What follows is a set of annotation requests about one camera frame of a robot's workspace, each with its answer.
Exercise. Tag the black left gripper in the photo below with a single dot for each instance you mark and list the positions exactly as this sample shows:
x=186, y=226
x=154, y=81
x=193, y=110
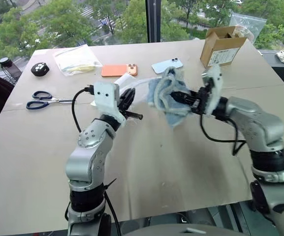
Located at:
x=122, y=105

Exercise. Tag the orange smartphone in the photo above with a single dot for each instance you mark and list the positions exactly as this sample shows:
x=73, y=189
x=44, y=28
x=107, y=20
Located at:
x=114, y=70

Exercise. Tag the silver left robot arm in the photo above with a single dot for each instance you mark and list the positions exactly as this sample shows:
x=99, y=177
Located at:
x=92, y=137

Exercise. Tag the black round device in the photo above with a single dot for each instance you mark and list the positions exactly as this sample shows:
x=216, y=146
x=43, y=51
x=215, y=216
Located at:
x=40, y=69

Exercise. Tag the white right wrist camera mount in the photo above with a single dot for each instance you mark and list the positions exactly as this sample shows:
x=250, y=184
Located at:
x=215, y=78

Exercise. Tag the light blue smartphone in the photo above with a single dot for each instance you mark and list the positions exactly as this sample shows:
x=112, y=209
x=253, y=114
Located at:
x=167, y=65

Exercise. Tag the open brown cardboard box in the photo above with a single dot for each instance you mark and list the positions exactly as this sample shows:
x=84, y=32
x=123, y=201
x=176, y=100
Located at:
x=220, y=51

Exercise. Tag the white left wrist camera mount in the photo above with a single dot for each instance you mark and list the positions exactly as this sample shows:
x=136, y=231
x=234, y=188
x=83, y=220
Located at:
x=104, y=94

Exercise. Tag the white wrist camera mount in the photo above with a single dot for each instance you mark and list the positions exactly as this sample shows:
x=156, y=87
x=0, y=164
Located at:
x=215, y=78
x=104, y=94

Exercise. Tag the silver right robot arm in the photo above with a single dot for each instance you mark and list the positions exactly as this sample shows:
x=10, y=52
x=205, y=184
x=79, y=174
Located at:
x=255, y=115

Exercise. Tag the black window frame post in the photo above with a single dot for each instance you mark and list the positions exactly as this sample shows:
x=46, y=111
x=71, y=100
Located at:
x=153, y=19

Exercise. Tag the light blue towel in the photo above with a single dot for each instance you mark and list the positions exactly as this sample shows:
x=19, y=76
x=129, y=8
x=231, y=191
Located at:
x=161, y=91

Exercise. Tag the clear bag with yellow contents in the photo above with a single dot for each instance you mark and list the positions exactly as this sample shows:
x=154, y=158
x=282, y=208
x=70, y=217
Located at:
x=75, y=60

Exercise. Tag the black bottle with lid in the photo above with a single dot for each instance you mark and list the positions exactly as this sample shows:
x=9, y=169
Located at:
x=12, y=70

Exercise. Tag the clear zip plastic bag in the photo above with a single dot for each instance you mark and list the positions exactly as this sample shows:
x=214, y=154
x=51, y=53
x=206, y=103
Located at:
x=251, y=23

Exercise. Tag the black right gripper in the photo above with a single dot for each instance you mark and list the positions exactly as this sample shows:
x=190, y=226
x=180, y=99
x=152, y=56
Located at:
x=200, y=100

